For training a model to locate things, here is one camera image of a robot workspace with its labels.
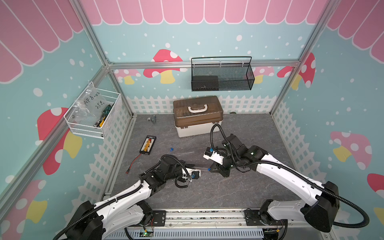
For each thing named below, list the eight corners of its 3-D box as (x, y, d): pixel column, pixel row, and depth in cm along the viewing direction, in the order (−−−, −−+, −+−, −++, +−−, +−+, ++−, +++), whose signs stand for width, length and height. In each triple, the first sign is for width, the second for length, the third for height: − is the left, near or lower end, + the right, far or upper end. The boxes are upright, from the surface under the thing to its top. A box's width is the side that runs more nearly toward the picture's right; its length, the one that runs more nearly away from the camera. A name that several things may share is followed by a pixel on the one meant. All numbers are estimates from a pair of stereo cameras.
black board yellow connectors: (140, 153, 101) (139, 151, 99) (147, 137, 109) (147, 135, 107) (149, 154, 100) (148, 153, 98) (156, 138, 109) (155, 136, 107)
